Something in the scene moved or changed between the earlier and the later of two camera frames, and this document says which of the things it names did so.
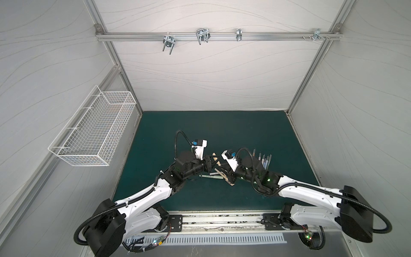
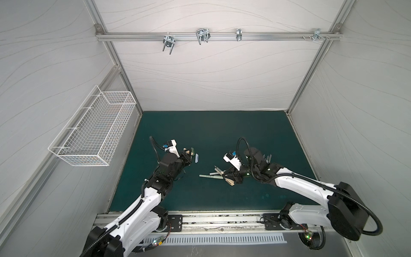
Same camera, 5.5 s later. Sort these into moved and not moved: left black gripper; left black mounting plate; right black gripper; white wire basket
Moved: left black gripper
Not moved: right black gripper; white wire basket; left black mounting plate
